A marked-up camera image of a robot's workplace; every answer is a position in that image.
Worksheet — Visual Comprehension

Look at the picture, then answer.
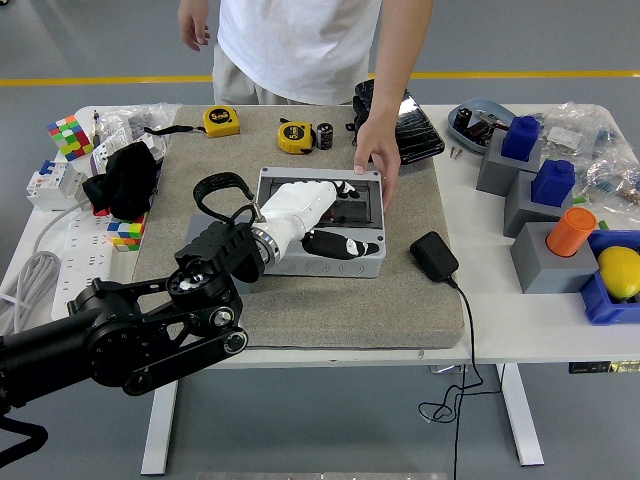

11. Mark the person's left hand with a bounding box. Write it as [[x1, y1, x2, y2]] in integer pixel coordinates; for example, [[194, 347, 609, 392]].
[[353, 119, 403, 214]]

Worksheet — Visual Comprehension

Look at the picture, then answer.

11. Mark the person's right hand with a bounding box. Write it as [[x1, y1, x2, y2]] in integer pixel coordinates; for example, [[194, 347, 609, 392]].
[[178, 0, 212, 52]]

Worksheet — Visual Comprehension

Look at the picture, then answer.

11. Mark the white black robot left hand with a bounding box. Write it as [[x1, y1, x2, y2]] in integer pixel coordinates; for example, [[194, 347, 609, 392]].
[[257, 179, 382, 261]]

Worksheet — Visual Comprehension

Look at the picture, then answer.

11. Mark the grey electrical enclosure box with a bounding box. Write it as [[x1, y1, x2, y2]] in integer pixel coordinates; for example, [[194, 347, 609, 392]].
[[249, 167, 389, 279]]

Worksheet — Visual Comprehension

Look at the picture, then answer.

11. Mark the blue battery block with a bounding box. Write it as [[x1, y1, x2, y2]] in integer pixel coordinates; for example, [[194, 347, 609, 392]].
[[530, 159, 576, 207], [501, 115, 542, 162]]

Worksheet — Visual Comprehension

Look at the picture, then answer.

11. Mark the black pouch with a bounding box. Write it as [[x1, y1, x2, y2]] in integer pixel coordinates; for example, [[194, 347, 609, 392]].
[[344, 94, 374, 147]]

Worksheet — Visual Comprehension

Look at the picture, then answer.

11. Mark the yellow tape measure shiny face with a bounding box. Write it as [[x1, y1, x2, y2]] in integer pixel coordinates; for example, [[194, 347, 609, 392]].
[[277, 119, 316, 154]]

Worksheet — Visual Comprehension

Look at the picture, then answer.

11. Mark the blue dish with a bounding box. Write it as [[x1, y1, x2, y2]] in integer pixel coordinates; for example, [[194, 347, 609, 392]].
[[447, 97, 516, 155]]

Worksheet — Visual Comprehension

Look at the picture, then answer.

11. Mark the brown capacitor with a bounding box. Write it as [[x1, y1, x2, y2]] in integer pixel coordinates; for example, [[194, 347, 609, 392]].
[[464, 121, 494, 143]]

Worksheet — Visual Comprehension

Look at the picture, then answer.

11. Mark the yellow tape measure black label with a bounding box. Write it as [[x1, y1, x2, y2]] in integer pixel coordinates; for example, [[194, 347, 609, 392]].
[[143, 106, 241, 139]]

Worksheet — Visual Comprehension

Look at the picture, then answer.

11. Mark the person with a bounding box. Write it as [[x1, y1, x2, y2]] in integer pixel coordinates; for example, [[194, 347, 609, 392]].
[[178, 0, 435, 214]]

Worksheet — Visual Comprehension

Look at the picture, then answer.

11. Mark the clear plastic bag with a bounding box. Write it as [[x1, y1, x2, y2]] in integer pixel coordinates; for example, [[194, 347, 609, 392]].
[[94, 102, 182, 164]]

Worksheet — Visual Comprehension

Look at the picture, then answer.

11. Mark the grey block with round hole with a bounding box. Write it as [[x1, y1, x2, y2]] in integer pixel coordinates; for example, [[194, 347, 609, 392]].
[[184, 213, 254, 296]]

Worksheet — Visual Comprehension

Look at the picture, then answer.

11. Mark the metal clip part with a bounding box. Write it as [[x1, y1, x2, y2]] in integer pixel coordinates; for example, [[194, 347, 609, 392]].
[[474, 110, 506, 132]]

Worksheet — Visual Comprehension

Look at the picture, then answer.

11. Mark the grey block holder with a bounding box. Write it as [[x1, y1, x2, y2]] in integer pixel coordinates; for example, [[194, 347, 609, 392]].
[[509, 221, 600, 295], [503, 172, 575, 239], [475, 132, 544, 197]]

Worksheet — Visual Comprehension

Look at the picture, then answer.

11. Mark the black power adapter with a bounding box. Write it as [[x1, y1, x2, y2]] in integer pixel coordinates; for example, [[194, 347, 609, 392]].
[[410, 231, 460, 284]]

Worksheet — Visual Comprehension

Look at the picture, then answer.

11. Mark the grey-brown mat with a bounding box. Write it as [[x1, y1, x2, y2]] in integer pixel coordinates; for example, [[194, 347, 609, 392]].
[[128, 103, 467, 351]]

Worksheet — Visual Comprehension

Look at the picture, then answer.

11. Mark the large colourful puzzle cube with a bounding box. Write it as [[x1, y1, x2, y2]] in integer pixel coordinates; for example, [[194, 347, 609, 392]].
[[46, 114, 96, 162]]

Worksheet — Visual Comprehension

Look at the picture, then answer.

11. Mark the black cloth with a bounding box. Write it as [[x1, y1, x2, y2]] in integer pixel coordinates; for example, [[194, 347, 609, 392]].
[[82, 142, 160, 221]]

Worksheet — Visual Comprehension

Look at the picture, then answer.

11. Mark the small colourful puzzle cube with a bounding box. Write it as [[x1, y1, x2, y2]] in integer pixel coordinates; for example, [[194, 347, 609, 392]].
[[107, 212, 150, 253]]

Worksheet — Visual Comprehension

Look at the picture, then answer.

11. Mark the clear bag white label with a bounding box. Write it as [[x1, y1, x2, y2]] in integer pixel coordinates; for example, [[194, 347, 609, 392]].
[[539, 102, 611, 166]]

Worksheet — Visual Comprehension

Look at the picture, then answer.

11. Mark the white circuit breaker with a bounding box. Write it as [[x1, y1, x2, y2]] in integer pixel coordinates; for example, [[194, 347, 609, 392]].
[[25, 159, 89, 212]]

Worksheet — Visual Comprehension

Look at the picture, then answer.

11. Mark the white power strip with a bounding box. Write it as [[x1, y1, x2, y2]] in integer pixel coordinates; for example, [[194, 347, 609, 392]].
[[51, 202, 117, 321]]

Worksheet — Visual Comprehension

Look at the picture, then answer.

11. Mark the clear bag of resistors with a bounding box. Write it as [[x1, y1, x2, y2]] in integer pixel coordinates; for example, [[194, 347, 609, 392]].
[[574, 127, 640, 224]]

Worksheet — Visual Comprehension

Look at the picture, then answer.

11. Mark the white table leg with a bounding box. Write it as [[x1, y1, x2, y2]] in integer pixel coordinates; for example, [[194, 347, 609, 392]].
[[494, 363, 545, 467], [140, 377, 180, 476]]

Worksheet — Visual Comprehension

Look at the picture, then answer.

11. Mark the yellow lemon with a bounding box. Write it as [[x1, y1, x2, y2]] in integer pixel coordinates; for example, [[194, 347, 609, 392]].
[[598, 245, 640, 302]]

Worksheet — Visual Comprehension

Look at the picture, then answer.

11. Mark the blue plastic bin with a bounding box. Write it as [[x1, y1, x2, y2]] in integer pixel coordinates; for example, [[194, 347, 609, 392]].
[[579, 229, 640, 326]]

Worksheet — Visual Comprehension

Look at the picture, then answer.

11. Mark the table control panel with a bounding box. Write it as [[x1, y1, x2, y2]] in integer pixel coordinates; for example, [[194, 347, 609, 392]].
[[567, 359, 640, 375]]

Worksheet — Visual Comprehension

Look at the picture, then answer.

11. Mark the black adapter cord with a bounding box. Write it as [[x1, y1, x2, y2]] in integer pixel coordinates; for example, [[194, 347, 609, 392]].
[[418, 277, 503, 480]]

